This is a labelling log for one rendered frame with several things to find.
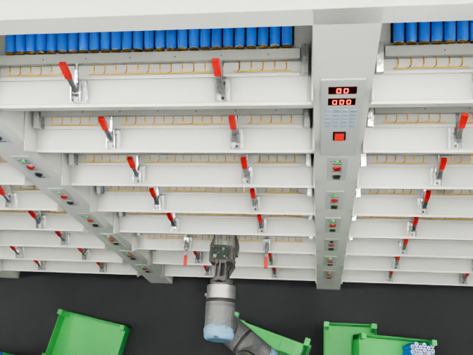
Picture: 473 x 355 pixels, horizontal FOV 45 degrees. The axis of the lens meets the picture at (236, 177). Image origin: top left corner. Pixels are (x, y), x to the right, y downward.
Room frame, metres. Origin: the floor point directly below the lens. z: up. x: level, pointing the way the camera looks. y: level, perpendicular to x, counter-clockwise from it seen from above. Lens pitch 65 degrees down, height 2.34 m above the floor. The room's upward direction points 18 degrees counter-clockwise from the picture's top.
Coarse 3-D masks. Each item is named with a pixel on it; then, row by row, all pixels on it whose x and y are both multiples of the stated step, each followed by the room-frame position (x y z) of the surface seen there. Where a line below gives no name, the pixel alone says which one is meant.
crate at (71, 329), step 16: (64, 320) 0.69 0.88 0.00; (80, 320) 0.67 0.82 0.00; (96, 320) 0.64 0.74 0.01; (64, 336) 0.62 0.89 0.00; (80, 336) 0.60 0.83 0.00; (96, 336) 0.58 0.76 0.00; (112, 336) 0.56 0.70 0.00; (48, 352) 0.57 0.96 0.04; (64, 352) 0.56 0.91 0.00; (80, 352) 0.54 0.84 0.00; (96, 352) 0.52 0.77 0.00; (112, 352) 0.50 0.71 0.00
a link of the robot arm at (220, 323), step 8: (208, 304) 0.41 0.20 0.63; (216, 304) 0.40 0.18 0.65; (224, 304) 0.39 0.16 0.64; (232, 304) 0.39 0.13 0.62; (208, 312) 0.39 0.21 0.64; (216, 312) 0.38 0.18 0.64; (224, 312) 0.37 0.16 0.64; (232, 312) 0.37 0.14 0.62; (208, 320) 0.36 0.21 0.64; (216, 320) 0.35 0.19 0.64; (224, 320) 0.35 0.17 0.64; (232, 320) 0.34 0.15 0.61; (208, 328) 0.34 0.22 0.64; (216, 328) 0.33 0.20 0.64; (224, 328) 0.32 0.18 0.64; (232, 328) 0.32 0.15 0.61; (208, 336) 0.32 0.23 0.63; (216, 336) 0.31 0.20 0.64; (224, 336) 0.30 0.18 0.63; (232, 336) 0.30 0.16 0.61
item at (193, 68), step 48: (0, 48) 0.78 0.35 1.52; (48, 48) 0.73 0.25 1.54; (96, 48) 0.70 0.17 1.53; (144, 48) 0.67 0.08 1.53; (192, 48) 0.63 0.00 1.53; (240, 48) 0.60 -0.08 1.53; (288, 48) 0.57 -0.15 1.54; (0, 96) 0.70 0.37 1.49; (48, 96) 0.67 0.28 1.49; (96, 96) 0.63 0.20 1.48; (144, 96) 0.60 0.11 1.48; (192, 96) 0.57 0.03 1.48; (240, 96) 0.54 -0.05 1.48; (288, 96) 0.51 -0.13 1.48
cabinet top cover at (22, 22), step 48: (0, 0) 0.67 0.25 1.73; (48, 0) 0.64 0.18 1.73; (96, 0) 0.61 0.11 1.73; (144, 0) 0.59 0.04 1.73; (192, 0) 0.56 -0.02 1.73; (240, 0) 0.53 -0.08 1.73; (288, 0) 0.51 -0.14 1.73; (336, 0) 0.48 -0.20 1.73; (384, 0) 0.46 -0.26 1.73; (432, 0) 0.43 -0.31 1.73
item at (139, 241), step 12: (132, 240) 0.70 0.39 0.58; (144, 240) 0.71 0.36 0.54; (156, 240) 0.70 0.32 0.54; (168, 240) 0.68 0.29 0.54; (180, 240) 0.67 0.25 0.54; (192, 240) 0.65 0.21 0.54; (204, 240) 0.64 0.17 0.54; (252, 240) 0.59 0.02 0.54; (288, 240) 0.55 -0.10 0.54; (300, 240) 0.53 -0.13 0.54; (312, 240) 0.52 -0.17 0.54; (264, 252) 0.54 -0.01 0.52; (276, 252) 0.53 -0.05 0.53; (288, 252) 0.51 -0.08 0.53; (300, 252) 0.50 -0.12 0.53; (312, 252) 0.49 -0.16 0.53
